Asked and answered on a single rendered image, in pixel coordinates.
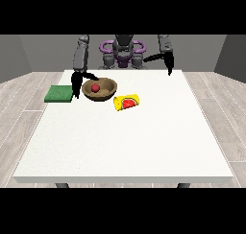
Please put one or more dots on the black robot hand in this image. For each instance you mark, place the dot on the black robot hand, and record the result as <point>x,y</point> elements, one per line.
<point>76,82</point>
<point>167,60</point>

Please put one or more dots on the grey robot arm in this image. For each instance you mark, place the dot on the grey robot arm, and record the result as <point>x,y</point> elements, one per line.
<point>165,44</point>
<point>80,56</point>

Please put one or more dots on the small red ball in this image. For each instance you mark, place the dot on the small red ball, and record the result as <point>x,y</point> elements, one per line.
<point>95,88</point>

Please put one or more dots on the green square pad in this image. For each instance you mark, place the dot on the green square pad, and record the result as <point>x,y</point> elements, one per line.
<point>59,93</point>

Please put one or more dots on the brown wooden bowl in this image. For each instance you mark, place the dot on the brown wooden bowl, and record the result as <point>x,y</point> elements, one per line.
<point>100,89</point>

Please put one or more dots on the grey robot trunk purple rings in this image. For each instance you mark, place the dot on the grey robot trunk purple rings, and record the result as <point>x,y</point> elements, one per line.
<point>123,54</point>

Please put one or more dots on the dark table leg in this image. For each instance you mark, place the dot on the dark table leg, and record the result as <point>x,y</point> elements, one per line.
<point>62,185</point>
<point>183,185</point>

